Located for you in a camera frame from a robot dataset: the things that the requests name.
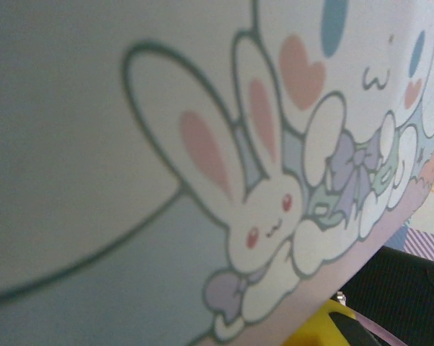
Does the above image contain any black hard carrying case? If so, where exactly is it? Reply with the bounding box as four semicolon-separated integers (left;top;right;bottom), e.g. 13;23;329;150
341;246;434;346

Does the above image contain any pastel cartoon tin box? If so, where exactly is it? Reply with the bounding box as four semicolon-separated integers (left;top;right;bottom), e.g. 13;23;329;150
0;0;434;346

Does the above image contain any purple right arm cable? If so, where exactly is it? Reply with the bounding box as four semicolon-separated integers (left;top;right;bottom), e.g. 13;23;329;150
348;311;397;346

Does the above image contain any yellow plastic part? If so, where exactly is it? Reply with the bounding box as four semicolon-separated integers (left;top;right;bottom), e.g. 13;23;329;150
283;297;358;346

